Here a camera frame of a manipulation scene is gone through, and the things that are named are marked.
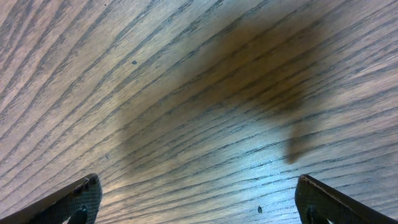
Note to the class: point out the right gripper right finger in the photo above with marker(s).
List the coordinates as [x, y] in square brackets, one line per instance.
[317, 202]

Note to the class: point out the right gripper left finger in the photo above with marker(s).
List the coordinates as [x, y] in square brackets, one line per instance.
[78, 202]

